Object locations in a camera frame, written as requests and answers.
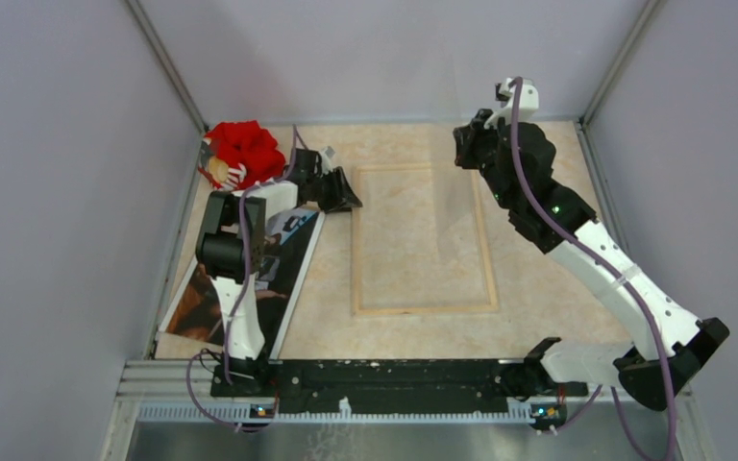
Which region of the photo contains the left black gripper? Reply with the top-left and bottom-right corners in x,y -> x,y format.
306,166 -> 362,215

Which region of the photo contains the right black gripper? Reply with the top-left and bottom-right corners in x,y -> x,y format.
454,109 -> 517,210

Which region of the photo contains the wooden picture frame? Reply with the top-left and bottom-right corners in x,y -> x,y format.
351,162 -> 500,317

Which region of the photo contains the large glossy photo print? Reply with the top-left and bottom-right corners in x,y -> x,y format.
159,206 -> 327,361

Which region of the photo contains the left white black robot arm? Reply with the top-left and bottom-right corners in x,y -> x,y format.
195,149 -> 362,397

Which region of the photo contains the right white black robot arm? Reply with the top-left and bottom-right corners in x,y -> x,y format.
453,109 -> 729,412

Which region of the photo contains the red cloth toy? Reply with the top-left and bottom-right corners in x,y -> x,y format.
197,120 -> 286,191

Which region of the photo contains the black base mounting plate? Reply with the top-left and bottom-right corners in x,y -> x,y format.
210,358 -> 588,415

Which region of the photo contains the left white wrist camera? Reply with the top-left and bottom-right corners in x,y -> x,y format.
318,146 -> 336,174

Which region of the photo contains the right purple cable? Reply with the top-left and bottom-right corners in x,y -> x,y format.
508,76 -> 679,461

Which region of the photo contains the purple cable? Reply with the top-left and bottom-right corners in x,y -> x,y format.
508,76 -> 679,461
184,124 -> 309,434

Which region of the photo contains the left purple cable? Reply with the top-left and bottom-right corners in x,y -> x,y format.
184,124 -> 309,434

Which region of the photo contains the aluminium front rail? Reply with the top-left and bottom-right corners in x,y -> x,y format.
102,348 -> 717,460

